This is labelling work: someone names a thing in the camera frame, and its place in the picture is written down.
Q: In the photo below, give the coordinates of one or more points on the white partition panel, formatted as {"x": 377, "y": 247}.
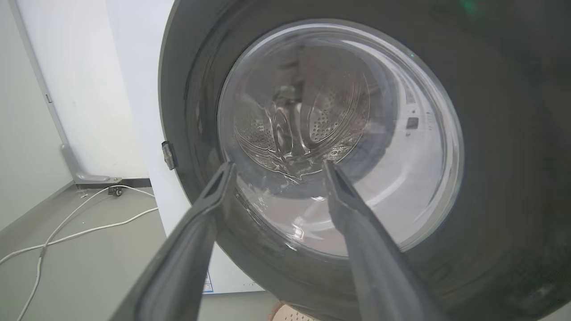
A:
{"x": 84, "y": 89}

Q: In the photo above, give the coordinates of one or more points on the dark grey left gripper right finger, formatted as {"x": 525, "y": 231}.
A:
{"x": 379, "y": 263}

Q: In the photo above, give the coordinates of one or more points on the beige perforated laundry basket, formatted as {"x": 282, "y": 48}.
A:
{"x": 290, "y": 313}

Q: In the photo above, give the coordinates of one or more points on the grey metal partition foot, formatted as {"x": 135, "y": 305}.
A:
{"x": 89, "y": 171}

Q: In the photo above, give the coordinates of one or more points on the dark round washing machine door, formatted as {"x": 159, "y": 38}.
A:
{"x": 490, "y": 178}

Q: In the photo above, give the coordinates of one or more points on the white washing machine body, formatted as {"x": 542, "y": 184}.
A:
{"x": 142, "y": 89}

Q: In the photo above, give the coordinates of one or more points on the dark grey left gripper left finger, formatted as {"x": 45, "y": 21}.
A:
{"x": 178, "y": 263}

